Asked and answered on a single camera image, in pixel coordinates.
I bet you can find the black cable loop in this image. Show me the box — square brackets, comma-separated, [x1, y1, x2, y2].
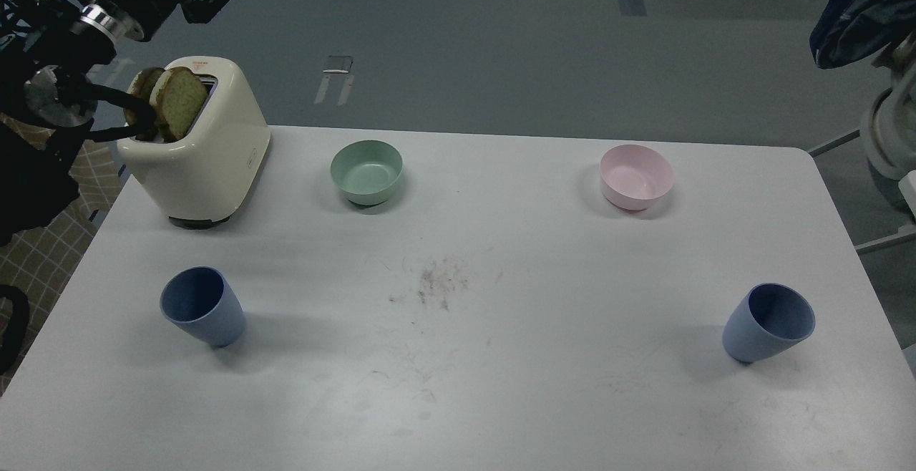
[0, 285, 31, 375]

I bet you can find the cream toaster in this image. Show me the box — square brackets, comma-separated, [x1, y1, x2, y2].
[117, 56, 271, 228]

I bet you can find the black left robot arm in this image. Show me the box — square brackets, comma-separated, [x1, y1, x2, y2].
[1, 0, 230, 245]

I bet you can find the pink bowl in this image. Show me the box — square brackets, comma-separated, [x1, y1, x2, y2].
[598, 144, 674, 211]

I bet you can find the green bowl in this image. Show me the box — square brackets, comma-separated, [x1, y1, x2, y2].
[329, 140, 404, 207]

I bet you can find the bread slice back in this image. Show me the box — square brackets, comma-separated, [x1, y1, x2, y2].
[127, 67, 165, 103]

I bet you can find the dark blue cloth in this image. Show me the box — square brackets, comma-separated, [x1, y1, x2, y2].
[809, 0, 915, 69]

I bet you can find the blue cup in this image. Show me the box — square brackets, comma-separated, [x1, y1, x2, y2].
[160, 266, 248, 347]
[721, 283, 816, 364]

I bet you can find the bread slice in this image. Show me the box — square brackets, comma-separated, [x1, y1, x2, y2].
[127, 67, 165, 103]
[150, 67, 209, 142]

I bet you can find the bread slice front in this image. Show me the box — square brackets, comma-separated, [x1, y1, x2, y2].
[150, 67, 209, 142]

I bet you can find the white robot base right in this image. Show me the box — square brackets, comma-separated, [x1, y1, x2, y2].
[859, 35, 915, 217]

